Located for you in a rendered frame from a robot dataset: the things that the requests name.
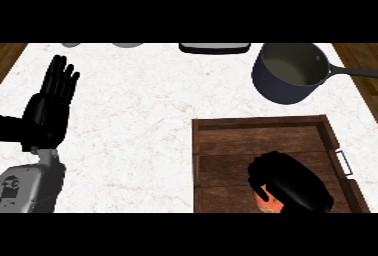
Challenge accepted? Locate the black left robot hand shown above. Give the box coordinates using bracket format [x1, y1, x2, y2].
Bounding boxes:
[0, 54, 82, 153]

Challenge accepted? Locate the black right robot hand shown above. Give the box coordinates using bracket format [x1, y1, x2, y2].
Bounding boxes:
[247, 150, 335, 214]

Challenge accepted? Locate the orange squash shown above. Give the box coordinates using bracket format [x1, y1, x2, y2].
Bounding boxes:
[253, 183, 287, 214]

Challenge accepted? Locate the brown wooden tray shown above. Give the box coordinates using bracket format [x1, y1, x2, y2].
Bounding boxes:
[191, 114, 372, 214]

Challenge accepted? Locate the dark blue pot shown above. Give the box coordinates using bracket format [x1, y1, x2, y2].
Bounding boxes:
[250, 43, 378, 106]

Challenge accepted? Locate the black flat appliance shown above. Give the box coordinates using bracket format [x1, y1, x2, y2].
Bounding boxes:
[177, 43, 253, 56]

